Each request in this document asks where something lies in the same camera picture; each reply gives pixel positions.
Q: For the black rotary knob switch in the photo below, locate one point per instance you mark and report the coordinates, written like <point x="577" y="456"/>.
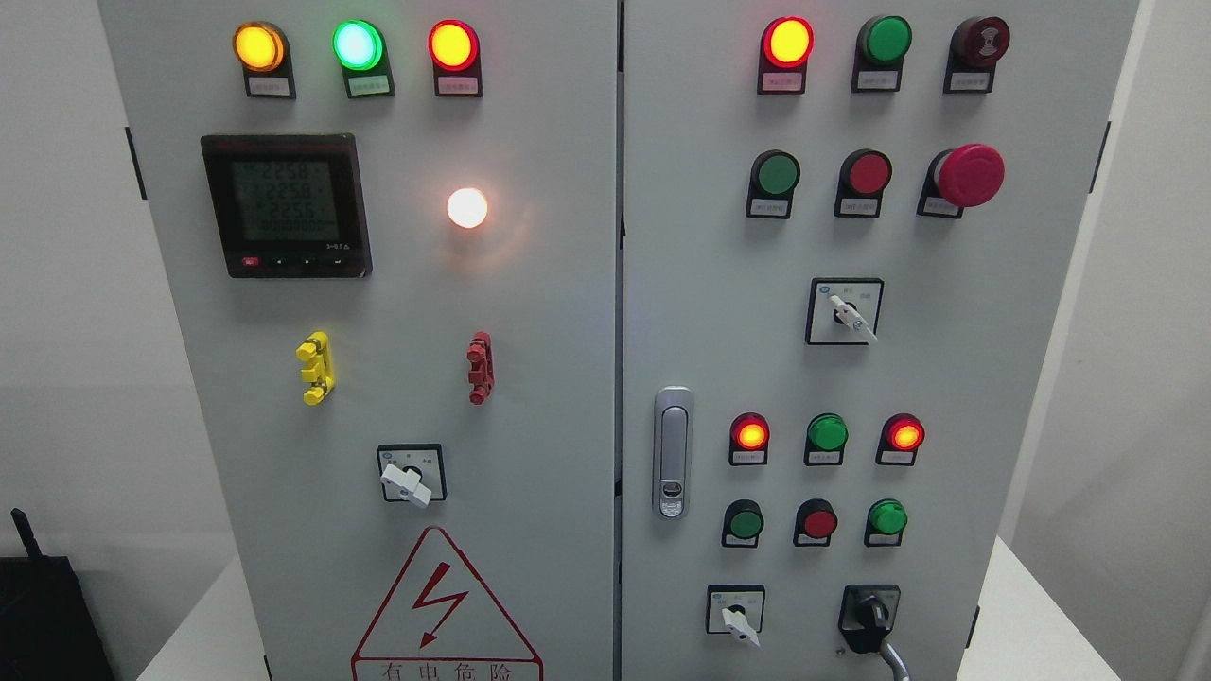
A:
<point x="867" y="615"/>

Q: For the red terminal connector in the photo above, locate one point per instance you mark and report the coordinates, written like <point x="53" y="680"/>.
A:
<point x="480" y="368"/>

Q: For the red lit lamp lower left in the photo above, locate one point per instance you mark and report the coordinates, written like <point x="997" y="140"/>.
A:
<point x="748" y="440"/>

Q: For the red lit lamp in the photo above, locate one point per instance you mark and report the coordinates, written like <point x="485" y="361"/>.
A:
<point x="787" y="43"/>
<point x="748" y="440"/>

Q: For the white lit indicator lamp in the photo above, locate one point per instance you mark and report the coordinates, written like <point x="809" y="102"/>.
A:
<point x="467" y="208"/>

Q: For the green push button lower left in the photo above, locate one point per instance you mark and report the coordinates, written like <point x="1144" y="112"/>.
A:
<point x="743" y="523"/>

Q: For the green push button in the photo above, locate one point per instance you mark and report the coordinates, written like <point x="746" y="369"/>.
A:
<point x="743" y="523"/>
<point x="774" y="176"/>

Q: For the green push button upper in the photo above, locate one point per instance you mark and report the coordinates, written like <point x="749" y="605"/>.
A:
<point x="774" y="176"/>

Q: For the green lamp lower middle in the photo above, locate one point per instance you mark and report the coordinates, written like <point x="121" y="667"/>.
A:
<point x="826" y="437"/>

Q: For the grey left cabinet door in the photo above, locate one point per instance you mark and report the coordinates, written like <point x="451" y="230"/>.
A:
<point x="530" y="473"/>

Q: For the grey cabinet door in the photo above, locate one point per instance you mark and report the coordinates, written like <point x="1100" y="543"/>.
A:
<point x="717" y="302"/>
<point x="530" y="473"/>

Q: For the grey right cabinet door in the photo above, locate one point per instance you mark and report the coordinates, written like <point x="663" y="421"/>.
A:
<point x="717" y="302"/>

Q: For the red push button lower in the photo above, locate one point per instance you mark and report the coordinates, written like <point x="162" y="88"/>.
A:
<point x="815" y="524"/>

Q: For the red push button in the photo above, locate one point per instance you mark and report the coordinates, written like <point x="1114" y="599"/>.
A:
<point x="815" y="524"/>
<point x="861" y="182"/>

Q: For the yellow terminal connector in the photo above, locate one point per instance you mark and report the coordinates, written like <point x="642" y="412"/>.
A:
<point x="318" y="370"/>

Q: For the red push button upper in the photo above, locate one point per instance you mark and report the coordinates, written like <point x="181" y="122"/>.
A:
<point x="861" y="182"/>

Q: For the red lamp lower right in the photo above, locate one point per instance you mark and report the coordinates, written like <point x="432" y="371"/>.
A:
<point x="901" y="440"/>

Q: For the green lamp button lower right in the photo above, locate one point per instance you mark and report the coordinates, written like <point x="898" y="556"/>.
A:
<point x="885" y="524"/>

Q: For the red electric hazard warning sticker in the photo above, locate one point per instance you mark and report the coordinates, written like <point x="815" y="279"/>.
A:
<point x="440" y="621"/>

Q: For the red lit lamp left door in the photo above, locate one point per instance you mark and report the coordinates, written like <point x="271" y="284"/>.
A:
<point x="455" y="52"/>

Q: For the black digital power meter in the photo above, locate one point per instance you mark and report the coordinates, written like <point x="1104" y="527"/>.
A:
<point x="288" y="206"/>

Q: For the red lit lamp right top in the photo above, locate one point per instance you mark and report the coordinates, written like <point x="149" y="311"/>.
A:
<point x="787" y="43"/>

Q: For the green lit indicator lamp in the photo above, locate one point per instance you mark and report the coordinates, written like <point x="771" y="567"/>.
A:
<point x="364" y="59"/>

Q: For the red mushroom emergency stop button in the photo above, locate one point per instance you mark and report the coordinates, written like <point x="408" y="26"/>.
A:
<point x="961" y="178"/>

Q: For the green lamp right top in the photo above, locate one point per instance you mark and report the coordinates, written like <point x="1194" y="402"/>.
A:
<point x="878" y="59"/>

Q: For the yellow indicator lamp top left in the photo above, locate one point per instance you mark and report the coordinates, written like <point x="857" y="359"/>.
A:
<point x="264" y="54"/>

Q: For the dark red buzzer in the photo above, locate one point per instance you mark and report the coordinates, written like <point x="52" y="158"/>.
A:
<point x="976" y="46"/>

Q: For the black device with antenna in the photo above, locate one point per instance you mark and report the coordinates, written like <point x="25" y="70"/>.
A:
<point x="47" y="632"/>

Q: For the silver door lock handle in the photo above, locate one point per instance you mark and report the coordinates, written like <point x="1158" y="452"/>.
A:
<point x="672" y="430"/>

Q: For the white selector switch left door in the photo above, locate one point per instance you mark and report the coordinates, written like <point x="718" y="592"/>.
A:
<point x="413" y="473"/>

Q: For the white selector switch right upper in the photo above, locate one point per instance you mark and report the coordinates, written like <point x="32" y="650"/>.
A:
<point x="844" y="311"/>

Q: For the white selector switch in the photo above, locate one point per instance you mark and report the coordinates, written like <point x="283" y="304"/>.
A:
<point x="844" y="311"/>
<point x="737" y="611"/>

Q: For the white selector switch right bottom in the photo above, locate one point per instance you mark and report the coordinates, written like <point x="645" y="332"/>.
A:
<point x="737" y="611"/>

